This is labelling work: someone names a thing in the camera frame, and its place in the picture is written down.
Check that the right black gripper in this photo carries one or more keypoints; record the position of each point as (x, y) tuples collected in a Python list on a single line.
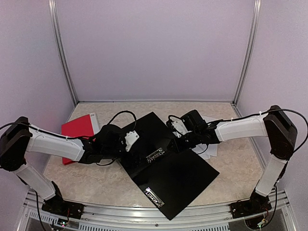
[(175, 149)]

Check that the red folder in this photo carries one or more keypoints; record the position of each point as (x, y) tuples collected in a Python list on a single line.
[(85, 126)]

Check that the white sheet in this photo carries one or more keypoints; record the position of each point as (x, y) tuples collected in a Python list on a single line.
[(206, 151)]

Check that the black folder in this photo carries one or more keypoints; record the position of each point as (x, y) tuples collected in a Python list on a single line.
[(171, 180)]

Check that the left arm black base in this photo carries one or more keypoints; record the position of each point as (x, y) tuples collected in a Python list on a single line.
[(57, 205)]

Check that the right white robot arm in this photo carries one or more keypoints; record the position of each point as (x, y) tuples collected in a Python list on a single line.
[(272, 127)]

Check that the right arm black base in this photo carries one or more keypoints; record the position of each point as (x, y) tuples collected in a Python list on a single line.
[(254, 205)]

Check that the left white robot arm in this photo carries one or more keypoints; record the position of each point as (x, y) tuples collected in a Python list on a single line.
[(21, 137)]

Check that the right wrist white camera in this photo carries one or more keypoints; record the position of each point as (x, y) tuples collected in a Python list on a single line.
[(177, 127)]

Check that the aluminium front rail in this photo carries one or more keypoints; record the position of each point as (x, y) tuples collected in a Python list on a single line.
[(202, 217)]

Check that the right aluminium frame post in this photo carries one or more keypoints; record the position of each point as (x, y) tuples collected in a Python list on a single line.
[(248, 52)]

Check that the aluminium frame post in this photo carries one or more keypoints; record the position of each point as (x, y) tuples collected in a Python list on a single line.
[(61, 52), (248, 52)]

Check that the left aluminium frame post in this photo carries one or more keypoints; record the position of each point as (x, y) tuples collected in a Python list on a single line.
[(61, 52)]

